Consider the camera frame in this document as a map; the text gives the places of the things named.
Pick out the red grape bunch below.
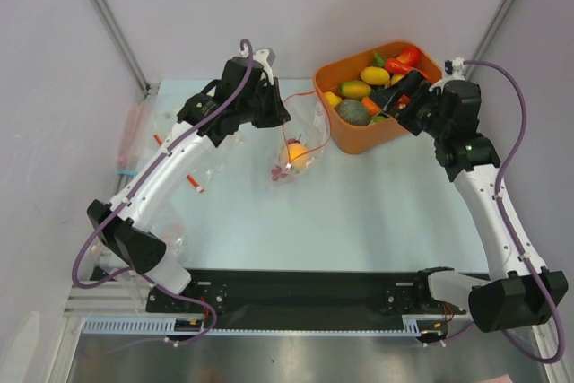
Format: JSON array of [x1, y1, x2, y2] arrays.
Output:
[[271, 138, 300, 182]]

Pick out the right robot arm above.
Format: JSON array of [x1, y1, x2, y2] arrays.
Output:
[[370, 71, 568, 333]]

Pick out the orange plastic bin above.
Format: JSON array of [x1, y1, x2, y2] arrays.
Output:
[[313, 40, 442, 154]]

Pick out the green netted melon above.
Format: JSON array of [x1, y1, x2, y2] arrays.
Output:
[[335, 99, 370, 126]]

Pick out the yellow orange peach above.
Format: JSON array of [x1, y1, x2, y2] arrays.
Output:
[[280, 142, 311, 175]]

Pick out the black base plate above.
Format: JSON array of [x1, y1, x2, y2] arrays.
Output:
[[145, 270, 467, 329]]

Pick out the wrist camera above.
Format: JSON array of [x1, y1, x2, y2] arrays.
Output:
[[444, 57, 465, 82], [239, 48, 275, 85]]

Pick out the clear zip top bag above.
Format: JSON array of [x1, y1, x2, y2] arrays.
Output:
[[268, 91, 331, 185]]

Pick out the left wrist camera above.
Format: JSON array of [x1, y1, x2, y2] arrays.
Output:
[[239, 48, 275, 85]]

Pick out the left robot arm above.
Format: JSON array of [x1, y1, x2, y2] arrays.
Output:
[[88, 48, 291, 311]]

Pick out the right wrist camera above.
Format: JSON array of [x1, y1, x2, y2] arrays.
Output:
[[444, 57, 465, 82]]

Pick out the green yellow mango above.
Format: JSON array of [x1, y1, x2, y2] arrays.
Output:
[[339, 81, 372, 100]]

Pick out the pile of clear bags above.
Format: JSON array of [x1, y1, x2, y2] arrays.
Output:
[[88, 93, 238, 294]]

